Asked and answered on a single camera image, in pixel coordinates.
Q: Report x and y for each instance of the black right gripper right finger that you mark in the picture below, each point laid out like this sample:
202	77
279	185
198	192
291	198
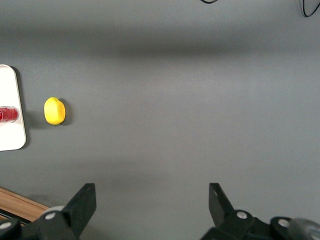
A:
222	215

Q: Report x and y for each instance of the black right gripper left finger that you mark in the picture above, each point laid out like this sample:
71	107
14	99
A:
80	210

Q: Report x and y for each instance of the white rectangular tray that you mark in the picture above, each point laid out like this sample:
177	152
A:
10	87

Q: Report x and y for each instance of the wooden drawer cabinet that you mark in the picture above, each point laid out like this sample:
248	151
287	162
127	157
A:
15	202

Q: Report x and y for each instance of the yellow lemon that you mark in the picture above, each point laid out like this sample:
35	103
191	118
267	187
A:
54	111

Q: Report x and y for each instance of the red plastic bottle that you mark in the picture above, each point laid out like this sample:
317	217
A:
8	115

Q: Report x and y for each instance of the dark gray table cover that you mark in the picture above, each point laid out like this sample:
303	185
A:
162	100

